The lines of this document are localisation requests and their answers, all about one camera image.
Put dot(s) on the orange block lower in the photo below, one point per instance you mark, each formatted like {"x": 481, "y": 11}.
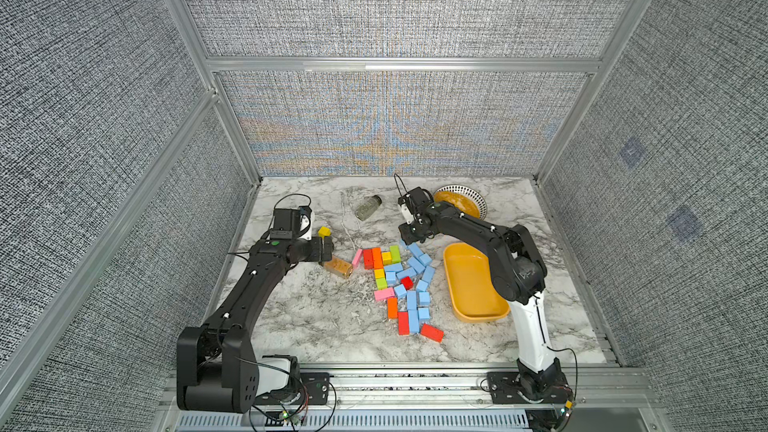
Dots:
{"x": 392, "y": 308}

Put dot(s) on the orange long block upper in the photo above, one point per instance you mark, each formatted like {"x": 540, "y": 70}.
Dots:
{"x": 377, "y": 258}

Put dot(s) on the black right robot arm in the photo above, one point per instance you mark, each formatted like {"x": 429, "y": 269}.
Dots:
{"x": 517, "y": 274}

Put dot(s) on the yellow small block middle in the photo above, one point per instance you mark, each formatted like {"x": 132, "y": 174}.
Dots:
{"x": 386, "y": 258}

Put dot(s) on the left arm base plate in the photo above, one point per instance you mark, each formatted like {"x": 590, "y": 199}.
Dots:
{"x": 310, "y": 388}

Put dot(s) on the small red cube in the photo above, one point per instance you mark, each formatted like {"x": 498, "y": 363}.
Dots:
{"x": 407, "y": 282}

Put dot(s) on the amber spice jar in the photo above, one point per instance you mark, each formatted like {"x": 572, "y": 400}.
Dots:
{"x": 339, "y": 267}

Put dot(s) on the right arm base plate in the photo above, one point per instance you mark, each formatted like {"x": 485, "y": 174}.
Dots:
{"x": 512, "y": 387}

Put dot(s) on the green long block upper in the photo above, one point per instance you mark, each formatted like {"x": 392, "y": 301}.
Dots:
{"x": 395, "y": 254}

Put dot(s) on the red block bottom right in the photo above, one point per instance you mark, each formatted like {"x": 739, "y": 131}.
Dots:
{"x": 431, "y": 332}

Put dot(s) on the red block upper left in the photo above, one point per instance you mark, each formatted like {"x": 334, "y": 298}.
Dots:
{"x": 368, "y": 260}

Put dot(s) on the glass spice jar black lid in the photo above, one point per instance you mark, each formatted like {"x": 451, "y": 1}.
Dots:
{"x": 367, "y": 207}

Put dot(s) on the patterned bowl of yellow grains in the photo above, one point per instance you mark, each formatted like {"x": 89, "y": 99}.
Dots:
{"x": 464, "y": 198}

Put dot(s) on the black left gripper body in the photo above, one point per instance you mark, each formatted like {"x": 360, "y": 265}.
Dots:
{"x": 310, "y": 249}

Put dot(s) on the blue long block bottom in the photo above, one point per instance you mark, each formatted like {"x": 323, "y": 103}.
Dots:
{"x": 413, "y": 321}

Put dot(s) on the yellow cube block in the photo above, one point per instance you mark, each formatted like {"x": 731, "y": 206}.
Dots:
{"x": 324, "y": 232}

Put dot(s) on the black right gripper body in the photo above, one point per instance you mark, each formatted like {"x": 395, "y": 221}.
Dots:
{"x": 410, "y": 231}

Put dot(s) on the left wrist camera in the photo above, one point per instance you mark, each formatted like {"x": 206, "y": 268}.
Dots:
{"x": 291, "y": 224}

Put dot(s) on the pink long block upper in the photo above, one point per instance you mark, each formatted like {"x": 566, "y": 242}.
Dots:
{"x": 358, "y": 258}

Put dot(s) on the red block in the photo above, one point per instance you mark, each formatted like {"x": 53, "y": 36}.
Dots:
{"x": 403, "y": 323}
{"x": 368, "y": 260}
{"x": 431, "y": 332}

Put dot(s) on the pink long block lower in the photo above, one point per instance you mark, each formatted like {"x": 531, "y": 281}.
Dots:
{"x": 384, "y": 294}

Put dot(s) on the red block bottom left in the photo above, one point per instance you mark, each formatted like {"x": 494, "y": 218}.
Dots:
{"x": 403, "y": 323}

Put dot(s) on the pink long block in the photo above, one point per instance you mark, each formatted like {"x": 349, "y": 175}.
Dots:
{"x": 384, "y": 294}
{"x": 358, "y": 258}

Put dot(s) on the yellow plastic tray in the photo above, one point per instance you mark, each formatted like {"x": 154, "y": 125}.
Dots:
{"x": 473, "y": 297}

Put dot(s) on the green small block middle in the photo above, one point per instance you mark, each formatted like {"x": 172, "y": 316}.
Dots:
{"x": 381, "y": 283}

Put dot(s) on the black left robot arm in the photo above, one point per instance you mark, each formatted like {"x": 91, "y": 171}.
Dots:
{"x": 217, "y": 370}

